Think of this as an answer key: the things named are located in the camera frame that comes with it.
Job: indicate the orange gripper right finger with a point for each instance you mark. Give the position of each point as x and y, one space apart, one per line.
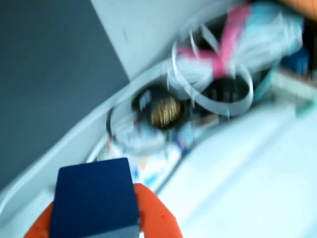
158 218

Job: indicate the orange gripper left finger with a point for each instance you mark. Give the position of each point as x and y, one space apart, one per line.
39 225

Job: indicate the blue cube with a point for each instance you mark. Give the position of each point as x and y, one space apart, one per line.
94 196

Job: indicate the white plastic bin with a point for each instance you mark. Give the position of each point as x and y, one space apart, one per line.
247 173

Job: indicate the black round part brass centre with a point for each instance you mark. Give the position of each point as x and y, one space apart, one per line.
166 114

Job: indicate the white ribbon strip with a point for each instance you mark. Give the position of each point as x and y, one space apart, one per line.
218 104

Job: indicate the dark grey mat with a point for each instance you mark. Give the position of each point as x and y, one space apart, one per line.
49 74

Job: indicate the clear plastic bag pink stripe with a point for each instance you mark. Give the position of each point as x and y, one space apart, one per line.
260 37

